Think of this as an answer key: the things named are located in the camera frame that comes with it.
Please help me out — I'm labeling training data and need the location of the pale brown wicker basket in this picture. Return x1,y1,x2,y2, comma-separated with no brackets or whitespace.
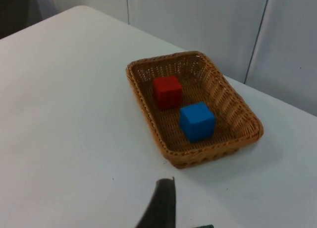
125,51,264,170

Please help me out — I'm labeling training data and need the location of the red cube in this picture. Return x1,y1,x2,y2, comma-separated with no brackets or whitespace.
152,75,183,112

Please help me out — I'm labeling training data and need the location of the blue cube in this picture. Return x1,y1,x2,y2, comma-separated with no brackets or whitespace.
179,102,215,143

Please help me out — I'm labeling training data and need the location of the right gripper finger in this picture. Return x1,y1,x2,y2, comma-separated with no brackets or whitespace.
135,177,178,228

